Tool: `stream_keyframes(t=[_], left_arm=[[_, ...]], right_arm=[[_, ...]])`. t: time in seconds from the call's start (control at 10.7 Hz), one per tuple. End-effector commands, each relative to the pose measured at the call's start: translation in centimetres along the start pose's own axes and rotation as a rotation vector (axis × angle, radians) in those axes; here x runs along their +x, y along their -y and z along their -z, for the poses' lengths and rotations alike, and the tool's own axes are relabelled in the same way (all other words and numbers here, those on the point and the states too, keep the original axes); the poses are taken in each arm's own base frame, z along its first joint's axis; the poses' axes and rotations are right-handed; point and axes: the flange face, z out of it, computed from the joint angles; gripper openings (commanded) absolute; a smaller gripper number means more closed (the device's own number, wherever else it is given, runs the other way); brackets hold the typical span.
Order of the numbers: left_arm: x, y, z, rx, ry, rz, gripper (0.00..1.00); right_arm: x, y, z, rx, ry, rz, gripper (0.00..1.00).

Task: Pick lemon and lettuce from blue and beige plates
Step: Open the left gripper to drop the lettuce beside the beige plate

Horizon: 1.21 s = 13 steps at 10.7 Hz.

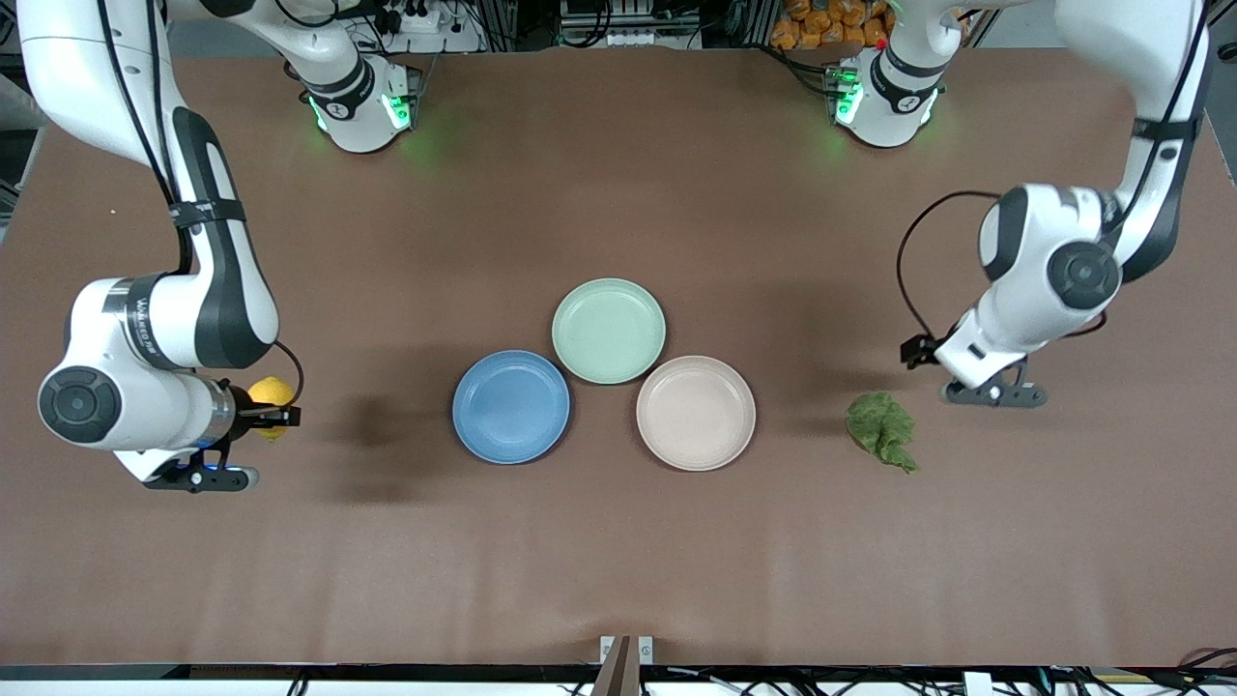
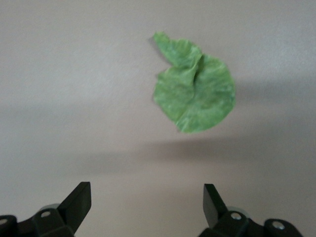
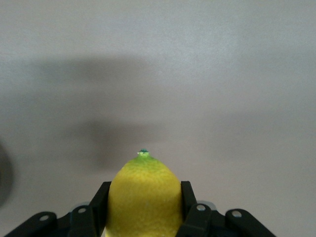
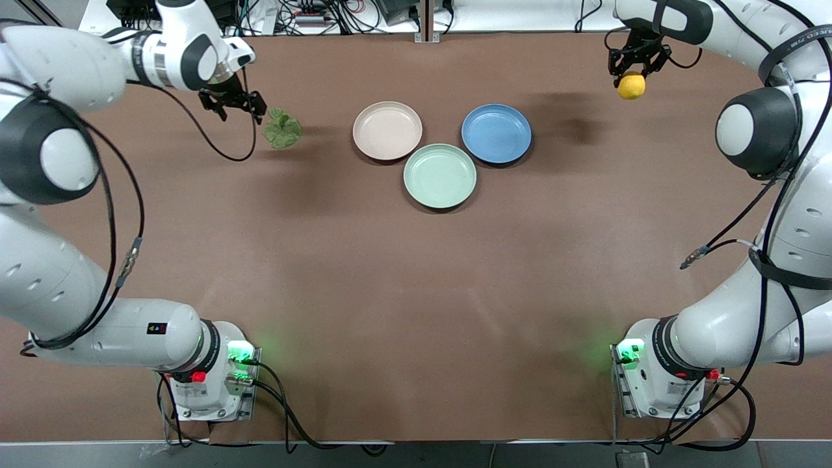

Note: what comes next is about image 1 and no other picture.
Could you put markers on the beige plate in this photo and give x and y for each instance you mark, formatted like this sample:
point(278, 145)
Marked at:
point(696, 414)

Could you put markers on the pile of orange snack bags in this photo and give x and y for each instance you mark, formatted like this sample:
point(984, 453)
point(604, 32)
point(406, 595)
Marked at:
point(821, 24)

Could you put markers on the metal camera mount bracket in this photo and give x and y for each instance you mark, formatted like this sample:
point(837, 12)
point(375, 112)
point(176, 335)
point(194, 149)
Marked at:
point(626, 662)

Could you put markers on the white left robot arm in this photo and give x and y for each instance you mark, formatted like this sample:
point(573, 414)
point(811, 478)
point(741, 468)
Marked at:
point(1034, 261)

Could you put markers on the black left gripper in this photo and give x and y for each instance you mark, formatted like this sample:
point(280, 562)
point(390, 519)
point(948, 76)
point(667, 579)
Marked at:
point(916, 350)

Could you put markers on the mint green plate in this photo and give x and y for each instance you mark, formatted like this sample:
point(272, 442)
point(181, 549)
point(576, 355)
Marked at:
point(609, 331)

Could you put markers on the green lettuce leaf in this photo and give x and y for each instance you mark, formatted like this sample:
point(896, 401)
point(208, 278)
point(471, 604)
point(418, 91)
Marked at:
point(879, 425)

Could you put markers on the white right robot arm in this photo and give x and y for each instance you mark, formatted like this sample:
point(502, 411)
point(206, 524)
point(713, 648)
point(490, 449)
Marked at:
point(145, 319)

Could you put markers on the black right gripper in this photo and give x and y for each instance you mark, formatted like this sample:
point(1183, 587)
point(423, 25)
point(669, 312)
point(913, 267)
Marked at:
point(244, 407)

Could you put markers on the yellow lemon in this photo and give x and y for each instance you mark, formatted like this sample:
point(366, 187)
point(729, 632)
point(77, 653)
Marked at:
point(271, 391)

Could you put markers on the grey equipment rack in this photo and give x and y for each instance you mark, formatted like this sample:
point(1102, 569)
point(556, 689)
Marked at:
point(628, 19)

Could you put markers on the white power strip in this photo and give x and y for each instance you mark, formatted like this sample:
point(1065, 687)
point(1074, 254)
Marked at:
point(416, 19)

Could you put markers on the blue plate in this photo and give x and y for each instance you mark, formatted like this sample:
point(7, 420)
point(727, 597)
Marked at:
point(512, 406)

